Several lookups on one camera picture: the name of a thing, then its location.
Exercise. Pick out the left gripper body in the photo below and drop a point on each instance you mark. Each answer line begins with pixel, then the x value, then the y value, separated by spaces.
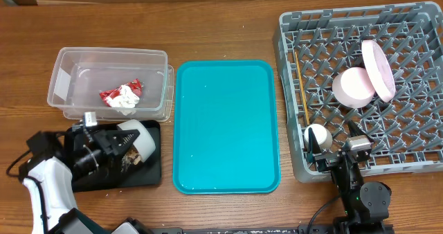
pixel 91 158

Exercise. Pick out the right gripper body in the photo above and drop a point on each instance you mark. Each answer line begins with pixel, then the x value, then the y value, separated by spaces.
pixel 328 164

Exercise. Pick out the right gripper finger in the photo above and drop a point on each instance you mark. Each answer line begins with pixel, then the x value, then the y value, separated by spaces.
pixel 354 129
pixel 313 146

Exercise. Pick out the white cup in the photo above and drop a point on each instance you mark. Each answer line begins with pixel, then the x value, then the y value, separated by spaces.
pixel 323 136

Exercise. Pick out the food leftover piece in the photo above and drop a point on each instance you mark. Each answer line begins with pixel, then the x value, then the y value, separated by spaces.
pixel 132 157

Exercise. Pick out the grey bowl with food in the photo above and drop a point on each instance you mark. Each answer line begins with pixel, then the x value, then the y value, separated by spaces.
pixel 144 143

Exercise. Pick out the white napkin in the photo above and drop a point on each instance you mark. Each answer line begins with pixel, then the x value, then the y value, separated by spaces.
pixel 124 99

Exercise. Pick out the pink bowl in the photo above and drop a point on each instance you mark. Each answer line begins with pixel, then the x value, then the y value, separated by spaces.
pixel 353 88

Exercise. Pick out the red foil wrapper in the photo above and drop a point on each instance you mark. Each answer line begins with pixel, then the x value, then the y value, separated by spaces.
pixel 135 85

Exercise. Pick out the wooden chopstick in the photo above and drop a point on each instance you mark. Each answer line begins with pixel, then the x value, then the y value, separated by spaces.
pixel 302 89

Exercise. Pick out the white round plate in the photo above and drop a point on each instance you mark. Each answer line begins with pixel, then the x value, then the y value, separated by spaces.
pixel 378 69

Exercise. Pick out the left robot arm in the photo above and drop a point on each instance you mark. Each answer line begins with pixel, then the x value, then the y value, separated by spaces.
pixel 48 179

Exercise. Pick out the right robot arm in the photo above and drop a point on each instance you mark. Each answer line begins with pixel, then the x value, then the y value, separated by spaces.
pixel 365 203

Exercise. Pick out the grey dishwasher rack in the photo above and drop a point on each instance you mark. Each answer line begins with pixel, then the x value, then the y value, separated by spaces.
pixel 407 131

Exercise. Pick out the black tray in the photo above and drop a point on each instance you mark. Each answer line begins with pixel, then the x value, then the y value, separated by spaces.
pixel 143 174

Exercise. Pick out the clear plastic bin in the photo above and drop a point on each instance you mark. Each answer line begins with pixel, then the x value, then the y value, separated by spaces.
pixel 80 74

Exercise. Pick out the teal serving tray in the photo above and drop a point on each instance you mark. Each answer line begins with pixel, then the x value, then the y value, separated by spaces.
pixel 225 128

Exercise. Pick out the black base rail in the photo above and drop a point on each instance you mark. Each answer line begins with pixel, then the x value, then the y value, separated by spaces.
pixel 133 226

